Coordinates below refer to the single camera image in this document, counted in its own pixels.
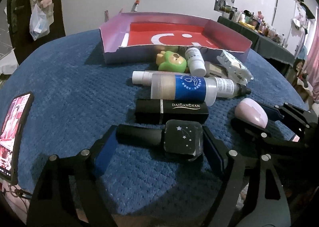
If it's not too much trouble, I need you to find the pink earbuds case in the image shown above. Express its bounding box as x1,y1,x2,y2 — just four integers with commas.
235,98,268,128

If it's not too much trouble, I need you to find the clear dropper bottle black cap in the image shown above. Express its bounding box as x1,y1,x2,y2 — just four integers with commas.
215,77,251,98

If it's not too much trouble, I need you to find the black star nail polish bottle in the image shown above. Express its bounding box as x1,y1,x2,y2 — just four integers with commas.
116,119,203,161

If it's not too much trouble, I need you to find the cartoon hair claw clip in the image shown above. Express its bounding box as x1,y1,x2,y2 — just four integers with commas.
217,50,254,85

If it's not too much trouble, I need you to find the blue label frosted bottle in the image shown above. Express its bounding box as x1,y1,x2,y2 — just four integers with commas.
150,74,217,106

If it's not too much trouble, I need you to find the black lipstick box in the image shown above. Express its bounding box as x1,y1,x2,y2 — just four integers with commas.
134,99,209,125

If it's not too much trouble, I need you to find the brown square compact case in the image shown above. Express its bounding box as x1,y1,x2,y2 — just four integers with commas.
204,61,228,78

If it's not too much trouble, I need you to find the smartphone with lit screen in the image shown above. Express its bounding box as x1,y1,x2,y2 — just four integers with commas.
0,91,34,185

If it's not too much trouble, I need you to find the dark cluttered side table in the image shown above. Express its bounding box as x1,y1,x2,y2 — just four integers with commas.
217,16,295,69

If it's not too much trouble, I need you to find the small white pill bottle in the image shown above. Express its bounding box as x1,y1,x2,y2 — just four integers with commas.
185,47,207,77

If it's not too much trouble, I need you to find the white wardrobe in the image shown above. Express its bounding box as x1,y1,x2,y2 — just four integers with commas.
271,0,314,56

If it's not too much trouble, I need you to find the green bear toy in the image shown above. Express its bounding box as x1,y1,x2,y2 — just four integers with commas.
156,51,187,73

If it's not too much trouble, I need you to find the pink tube white cap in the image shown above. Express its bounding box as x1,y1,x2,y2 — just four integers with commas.
131,70,185,87

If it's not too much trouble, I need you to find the purple cardboard box tray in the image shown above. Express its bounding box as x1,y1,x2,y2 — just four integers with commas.
99,13,251,64

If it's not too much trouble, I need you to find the clear plastic bag on door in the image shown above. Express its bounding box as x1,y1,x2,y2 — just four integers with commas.
29,4,50,41

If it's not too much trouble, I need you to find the orange tipped stick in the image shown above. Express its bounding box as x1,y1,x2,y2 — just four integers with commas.
132,0,140,12

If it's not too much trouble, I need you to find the dark wooden door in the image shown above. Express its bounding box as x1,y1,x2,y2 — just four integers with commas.
7,0,66,64

